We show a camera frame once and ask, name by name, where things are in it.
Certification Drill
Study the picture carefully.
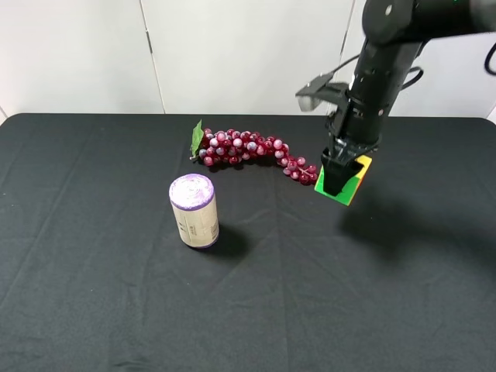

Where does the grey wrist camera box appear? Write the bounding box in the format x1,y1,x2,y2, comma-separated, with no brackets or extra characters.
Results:
295,72,349,112

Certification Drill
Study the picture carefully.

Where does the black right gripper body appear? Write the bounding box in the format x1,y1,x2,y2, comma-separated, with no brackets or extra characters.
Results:
324,75,400,152

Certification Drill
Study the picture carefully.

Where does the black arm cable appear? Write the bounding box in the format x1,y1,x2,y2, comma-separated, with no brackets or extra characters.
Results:
401,33,496,91

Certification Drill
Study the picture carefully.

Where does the black tablecloth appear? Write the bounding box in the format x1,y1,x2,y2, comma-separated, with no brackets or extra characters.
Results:
1,114,495,371

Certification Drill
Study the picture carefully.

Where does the purple-topped paper-wrapped roll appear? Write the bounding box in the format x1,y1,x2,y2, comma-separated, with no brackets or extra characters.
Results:
169,174,219,249

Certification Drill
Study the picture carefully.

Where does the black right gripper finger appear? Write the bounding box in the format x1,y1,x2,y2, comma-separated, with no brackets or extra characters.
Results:
321,148,359,195
355,156,372,173

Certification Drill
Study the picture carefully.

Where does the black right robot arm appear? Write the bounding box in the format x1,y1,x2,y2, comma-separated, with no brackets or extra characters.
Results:
319,1,495,196

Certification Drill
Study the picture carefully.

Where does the red artificial grape bunch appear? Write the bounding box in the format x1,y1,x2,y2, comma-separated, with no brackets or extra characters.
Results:
190,122,319,185

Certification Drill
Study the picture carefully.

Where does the multicolour puzzle cube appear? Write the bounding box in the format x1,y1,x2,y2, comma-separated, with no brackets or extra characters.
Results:
314,161,366,206

